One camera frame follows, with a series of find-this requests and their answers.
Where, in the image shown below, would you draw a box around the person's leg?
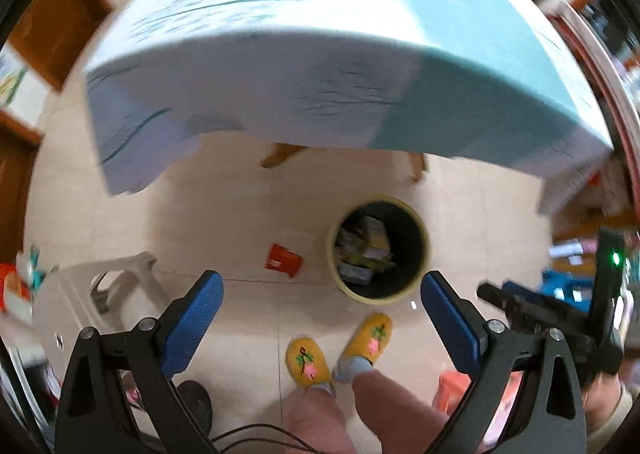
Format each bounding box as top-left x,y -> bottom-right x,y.
284,384 -> 357,454
350,368 -> 451,454

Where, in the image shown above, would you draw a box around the blue crate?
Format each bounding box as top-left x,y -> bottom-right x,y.
541,268 -> 597,306

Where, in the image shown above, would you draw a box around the yellow round trash bin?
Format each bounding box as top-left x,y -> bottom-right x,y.
326,194 -> 432,306

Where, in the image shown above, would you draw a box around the wall poster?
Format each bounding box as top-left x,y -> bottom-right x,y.
0,54 -> 29,108

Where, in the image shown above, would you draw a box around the red-edged side table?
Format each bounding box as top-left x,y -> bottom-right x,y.
552,2 -> 640,195

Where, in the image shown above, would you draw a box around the red plastic stool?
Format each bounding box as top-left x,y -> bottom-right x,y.
431,370 -> 474,416

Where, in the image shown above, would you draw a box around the wooden door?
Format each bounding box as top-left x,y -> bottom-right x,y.
7,0 -> 113,90

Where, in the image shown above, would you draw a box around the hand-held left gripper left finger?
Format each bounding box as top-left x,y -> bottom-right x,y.
55,270 -> 224,454

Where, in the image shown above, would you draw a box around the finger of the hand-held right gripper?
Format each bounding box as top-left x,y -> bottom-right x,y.
477,281 -> 596,350

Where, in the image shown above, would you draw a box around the yellow embroidered slipper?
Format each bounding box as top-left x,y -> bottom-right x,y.
336,313 -> 394,376
285,338 -> 334,391

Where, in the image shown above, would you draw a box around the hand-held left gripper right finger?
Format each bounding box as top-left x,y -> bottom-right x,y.
421,271 -> 587,454

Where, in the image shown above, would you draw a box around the wooden table leg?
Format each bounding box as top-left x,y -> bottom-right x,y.
407,151 -> 427,183
260,143 -> 307,169

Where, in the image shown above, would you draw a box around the red snack packet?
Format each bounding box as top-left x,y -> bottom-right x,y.
264,243 -> 304,280

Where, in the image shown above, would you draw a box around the pile of discarded packets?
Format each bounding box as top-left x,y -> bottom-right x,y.
336,214 -> 395,286

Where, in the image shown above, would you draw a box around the white plastic stool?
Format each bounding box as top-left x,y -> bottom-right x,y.
49,251 -> 168,337

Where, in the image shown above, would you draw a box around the colourful printed packets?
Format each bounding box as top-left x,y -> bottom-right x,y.
0,244 -> 58,325

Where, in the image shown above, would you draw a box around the person's right hand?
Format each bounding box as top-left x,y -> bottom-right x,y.
582,374 -> 622,417

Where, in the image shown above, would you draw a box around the black round base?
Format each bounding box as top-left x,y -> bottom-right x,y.
176,380 -> 214,436

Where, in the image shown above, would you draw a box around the black cable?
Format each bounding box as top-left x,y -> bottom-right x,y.
210,423 -> 321,454

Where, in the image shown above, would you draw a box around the blue tablecloth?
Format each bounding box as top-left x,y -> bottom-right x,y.
82,0 -> 616,197

